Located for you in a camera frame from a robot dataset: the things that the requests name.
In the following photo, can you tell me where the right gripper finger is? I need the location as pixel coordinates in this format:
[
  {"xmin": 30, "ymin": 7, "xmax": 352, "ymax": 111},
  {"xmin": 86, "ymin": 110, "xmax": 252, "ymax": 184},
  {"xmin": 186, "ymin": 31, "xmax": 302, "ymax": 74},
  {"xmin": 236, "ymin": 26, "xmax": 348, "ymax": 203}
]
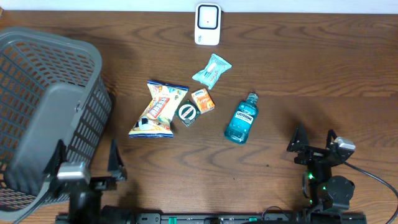
[
  {"xmin": 287, "ymin": 124, "xmax": 309, "ymax": 152},
  {"xmin": 326, "ymin": 129, "xmax": 338, "ymax": 148}
]

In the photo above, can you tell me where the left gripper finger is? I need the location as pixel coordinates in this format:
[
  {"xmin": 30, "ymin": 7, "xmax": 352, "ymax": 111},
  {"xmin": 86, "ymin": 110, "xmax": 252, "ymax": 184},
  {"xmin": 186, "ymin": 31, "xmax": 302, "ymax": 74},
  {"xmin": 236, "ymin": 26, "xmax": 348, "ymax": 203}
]
[
  {"xmin": 108, "ymin": 139, "xmax": 124, "ymax": 174},
  {"xmin": 43, "ymin": 139, "xmax": 67, "ymax": 177}
]

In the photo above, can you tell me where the yellow snack bag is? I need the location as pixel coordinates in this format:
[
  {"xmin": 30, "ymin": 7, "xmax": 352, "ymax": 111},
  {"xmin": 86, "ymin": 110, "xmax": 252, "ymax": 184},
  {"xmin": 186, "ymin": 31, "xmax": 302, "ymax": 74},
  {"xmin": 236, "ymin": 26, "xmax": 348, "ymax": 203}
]
[{"xmin": 128, "ymin": 80, "xmax": 189, "ymax": 138}]

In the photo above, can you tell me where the blue mouthwash bottle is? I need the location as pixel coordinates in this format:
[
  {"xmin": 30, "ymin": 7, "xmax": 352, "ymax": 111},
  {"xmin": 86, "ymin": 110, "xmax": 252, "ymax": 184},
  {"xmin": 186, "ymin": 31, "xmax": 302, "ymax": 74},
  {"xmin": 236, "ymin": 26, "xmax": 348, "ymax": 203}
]
[{"xmin": 224, "ymin": 92, "xmax": 259, "ymax": 144}]

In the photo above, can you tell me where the small green box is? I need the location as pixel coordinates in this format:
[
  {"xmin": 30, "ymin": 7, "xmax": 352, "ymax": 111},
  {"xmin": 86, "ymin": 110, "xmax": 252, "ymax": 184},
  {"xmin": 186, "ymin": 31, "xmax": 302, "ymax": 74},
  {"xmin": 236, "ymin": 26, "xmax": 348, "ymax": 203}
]
[{"xmin": 175, "ymin": 100, "xmax": 201, "ymax": 127}]

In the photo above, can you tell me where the small orange box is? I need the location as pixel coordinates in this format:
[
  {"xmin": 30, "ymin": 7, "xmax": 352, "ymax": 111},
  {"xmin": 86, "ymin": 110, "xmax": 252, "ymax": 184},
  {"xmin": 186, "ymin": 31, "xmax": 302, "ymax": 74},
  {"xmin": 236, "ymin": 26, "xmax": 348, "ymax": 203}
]
[{"xmin": 192, "ymin": 88, "xmax": 215, "ymax": 114}]

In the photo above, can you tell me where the teal tissue packet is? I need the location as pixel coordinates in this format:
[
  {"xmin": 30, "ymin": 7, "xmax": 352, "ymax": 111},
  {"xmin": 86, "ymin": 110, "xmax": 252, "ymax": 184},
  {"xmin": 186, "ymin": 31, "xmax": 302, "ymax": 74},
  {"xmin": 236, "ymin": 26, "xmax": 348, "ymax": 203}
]
[{"xmin": 192, "ymin": 54, "xmax": 232, "ymax": 90}]

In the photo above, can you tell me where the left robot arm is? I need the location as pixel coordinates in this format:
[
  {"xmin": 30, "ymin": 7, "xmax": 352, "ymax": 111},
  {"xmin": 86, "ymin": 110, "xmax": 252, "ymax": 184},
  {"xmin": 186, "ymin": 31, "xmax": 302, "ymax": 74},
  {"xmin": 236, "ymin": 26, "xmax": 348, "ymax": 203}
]
[{"xmin": 45, "ymin": 139, "xmax": 134, "ymax": 223}]

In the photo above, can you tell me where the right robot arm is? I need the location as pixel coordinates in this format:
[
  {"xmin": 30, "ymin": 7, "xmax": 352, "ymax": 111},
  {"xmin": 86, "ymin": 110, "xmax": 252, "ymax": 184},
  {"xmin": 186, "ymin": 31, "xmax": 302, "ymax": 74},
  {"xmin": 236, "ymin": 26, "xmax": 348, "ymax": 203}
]
[{"xmin": 287, "ymin": 125, "xmax": 356, "ymax": 213}]

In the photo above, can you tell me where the white barcode scanner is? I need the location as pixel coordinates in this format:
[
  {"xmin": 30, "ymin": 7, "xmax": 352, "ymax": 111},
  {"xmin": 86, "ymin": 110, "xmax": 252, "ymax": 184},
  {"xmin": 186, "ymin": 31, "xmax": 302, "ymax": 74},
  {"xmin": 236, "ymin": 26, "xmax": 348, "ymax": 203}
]
[{"xmin": 194, "ymin": 3, "xmax": 221, "ymax": 46}]

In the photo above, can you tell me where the grey plastic basket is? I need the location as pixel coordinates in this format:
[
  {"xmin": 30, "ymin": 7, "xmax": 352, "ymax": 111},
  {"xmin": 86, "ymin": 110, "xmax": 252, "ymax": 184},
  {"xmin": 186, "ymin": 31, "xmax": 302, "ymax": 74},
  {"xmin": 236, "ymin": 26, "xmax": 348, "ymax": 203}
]
[{"xmin": 1, "ymin": 27, "xmax": 112, "ymax": 222}]

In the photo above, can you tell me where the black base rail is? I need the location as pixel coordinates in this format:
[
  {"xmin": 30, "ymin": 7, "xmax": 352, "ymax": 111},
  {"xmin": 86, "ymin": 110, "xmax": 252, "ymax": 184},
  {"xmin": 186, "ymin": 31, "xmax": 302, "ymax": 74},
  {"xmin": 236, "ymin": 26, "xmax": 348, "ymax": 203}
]
[{"xmin": 55, "ymin": 212, "xmax": 368, "ymax": 224}]

